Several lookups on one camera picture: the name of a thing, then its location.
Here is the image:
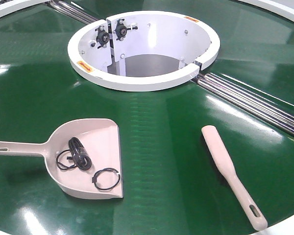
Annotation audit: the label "black thin wire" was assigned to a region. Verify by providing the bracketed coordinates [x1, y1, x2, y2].
[55, 149, 78, 171]

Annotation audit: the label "steel conveyor rollers right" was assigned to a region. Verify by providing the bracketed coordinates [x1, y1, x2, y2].
[192, 73, 294, 136]

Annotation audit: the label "black wire with connector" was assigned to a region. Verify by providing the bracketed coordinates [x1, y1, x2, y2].
[92, 167, 121, 191]

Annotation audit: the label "white inner conveyor ring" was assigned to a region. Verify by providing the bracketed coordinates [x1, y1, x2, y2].
[67, 10, 221, 92]

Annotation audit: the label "steel conveyor rollers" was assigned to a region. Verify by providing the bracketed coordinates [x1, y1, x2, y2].
[47, 0, 98, 24]
[192, 73, 294, 136]

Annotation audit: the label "steel conveyor rollers left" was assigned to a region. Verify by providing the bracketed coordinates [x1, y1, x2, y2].
[47, 0, 98, 24]

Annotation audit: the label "pink plastic dustpan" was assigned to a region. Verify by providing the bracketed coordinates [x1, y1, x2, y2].
[0, 118, 123, 199]

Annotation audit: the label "black pillow block bearing right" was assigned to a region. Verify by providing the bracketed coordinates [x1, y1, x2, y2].
[114, 19, 138, 41]

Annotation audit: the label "black pillow block bearing left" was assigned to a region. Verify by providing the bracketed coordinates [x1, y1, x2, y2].
[96, 26, 110, 47]

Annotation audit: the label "white outer conveyor rim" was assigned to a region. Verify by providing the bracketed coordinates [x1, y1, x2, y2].
[0, 0, 294, 30]

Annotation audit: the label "pink hand brush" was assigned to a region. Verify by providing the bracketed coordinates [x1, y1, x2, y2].
[201, 125, 268, 231]

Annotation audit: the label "black pillow block bearing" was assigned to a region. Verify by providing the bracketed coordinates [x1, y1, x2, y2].
[96, 26, 110, 47]
[114, 19, 138, 41]

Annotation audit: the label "black cable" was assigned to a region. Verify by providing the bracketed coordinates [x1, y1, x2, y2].
[68, 137, 92, 170]

